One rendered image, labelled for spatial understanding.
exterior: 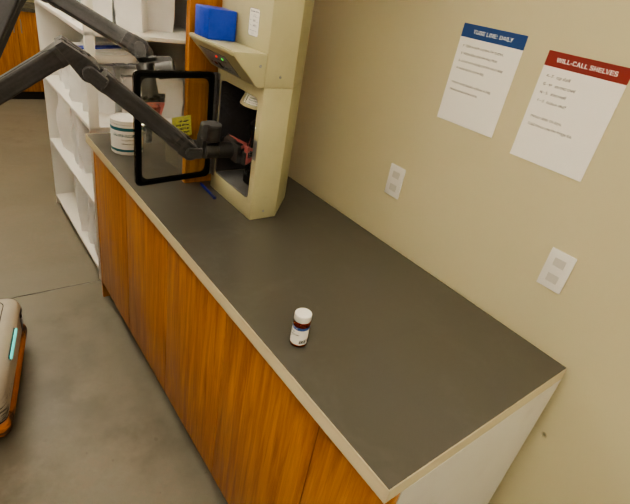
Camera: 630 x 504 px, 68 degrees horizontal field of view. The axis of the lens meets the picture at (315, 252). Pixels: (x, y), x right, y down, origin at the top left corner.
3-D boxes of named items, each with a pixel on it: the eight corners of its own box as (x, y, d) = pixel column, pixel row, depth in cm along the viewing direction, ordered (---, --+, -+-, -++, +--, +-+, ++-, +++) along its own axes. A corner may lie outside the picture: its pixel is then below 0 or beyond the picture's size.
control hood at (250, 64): (217, 64, 169) (219, 34, 164) (264, 88, 148) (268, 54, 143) (187, 63, 162) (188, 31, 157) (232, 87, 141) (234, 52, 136)
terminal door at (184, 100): (209, 175, 188) (215, 71, 168) (135, 186, 168) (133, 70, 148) (207, 175, 188) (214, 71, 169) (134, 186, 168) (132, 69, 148)
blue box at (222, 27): (221, 36, 162) (223, 7, 157) (235, 41, 155) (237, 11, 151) (194, 33, 156) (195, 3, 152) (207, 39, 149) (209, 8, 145)
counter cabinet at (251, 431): (210, 271, 306) (220, 136, 262) (458, 554, 174) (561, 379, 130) (102, 295, 267) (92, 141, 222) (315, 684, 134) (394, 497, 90)
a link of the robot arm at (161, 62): (140, 50, 167) (133, 41, 159) (173, 47, 168) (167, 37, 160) (145, 84, 168) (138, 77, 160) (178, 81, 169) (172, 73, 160)
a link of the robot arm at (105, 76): (74, 65, 137) (77, 77, 129) (87, 51, 136) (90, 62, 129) (185, 152, 167) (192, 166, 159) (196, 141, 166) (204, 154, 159)
